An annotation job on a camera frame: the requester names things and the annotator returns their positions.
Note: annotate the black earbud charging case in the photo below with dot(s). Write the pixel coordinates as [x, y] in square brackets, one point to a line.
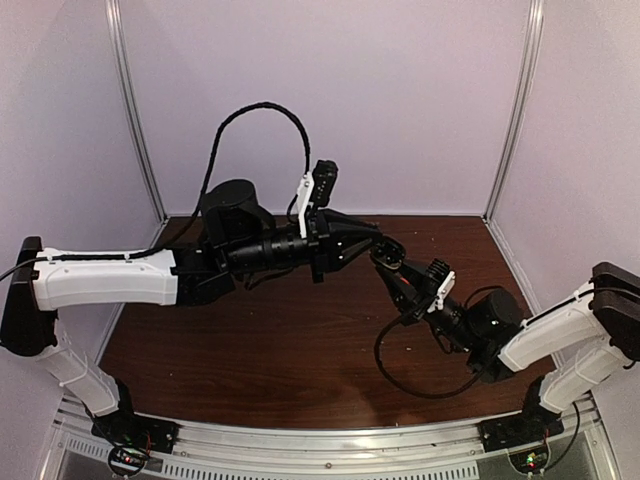
[388, 254]

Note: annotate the aluminium frame post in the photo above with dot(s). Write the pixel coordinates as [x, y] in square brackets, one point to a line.
[126, 85]
[529, 60]

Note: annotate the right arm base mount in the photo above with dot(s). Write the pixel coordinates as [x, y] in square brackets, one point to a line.
[527, 434]

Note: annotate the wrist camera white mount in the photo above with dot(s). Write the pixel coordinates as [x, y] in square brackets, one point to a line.
[314, 191]
[442, 280]

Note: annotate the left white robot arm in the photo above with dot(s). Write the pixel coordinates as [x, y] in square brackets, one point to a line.
[46, 279]

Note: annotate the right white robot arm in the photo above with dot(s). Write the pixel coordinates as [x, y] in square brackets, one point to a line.
[602, 316]

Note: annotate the left aluminium frame post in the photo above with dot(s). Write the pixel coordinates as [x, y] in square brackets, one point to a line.
[126, 85]

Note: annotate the aluminium front rail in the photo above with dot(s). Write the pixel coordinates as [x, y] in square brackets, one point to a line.
[447, 450]

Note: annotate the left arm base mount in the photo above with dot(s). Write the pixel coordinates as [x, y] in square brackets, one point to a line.
[133, 437]

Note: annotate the right aluminium frame post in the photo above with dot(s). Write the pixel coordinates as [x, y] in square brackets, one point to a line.
[529, 60]

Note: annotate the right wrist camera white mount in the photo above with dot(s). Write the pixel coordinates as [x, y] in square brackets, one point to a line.
[442, 280]

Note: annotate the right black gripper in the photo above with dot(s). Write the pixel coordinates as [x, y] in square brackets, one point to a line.
[402, 296]

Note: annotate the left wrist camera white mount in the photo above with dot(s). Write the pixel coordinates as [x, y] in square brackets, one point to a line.
[314, 191]

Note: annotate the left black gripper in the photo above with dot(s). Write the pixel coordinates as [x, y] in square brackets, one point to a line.
[359, 227]

